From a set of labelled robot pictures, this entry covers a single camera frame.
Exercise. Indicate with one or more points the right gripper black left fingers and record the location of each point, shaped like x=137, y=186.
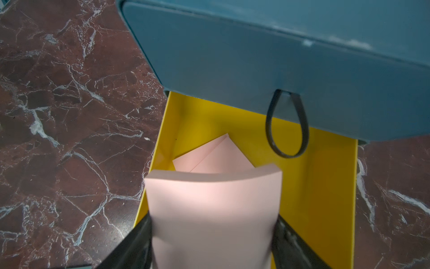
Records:
x=135, y=251

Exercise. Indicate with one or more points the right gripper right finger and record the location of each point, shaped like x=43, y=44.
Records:
x=290, y=251

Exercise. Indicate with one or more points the teal yellow drawer cabinet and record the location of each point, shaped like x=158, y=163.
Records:
x=295, y=83

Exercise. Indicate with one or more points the pink sticky note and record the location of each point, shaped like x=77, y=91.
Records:
x=220, y=155
x=213, y=221

